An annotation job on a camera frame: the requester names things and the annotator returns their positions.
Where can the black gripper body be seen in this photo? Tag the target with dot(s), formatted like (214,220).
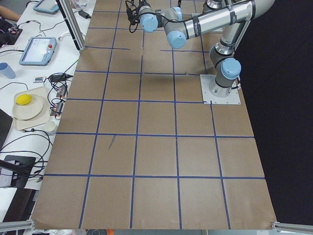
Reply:
(143,2)

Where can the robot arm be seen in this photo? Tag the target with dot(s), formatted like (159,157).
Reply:
(232,18)
(212,5)

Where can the black power adapter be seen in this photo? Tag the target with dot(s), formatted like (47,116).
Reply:
(84,14)

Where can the blue teach pendant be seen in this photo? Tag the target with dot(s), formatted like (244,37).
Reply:
(46,6)
(38,51)

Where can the beige square tray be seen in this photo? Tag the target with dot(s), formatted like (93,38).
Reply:
(41,118)

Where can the white paper cup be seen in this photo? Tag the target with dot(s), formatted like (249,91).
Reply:
(50,127)

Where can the yellow sponge ball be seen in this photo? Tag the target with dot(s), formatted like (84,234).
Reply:
(24,99)

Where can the light blue cup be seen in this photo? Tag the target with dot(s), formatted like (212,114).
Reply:
(7,71)

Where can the beige round plate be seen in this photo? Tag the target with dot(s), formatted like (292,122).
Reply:
(28,111)

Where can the aluminium frame post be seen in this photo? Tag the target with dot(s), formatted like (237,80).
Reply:
(71,22)

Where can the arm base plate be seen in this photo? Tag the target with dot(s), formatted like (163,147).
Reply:
(214,94)

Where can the black camera stand base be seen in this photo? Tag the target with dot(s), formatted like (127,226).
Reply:
(15,171)

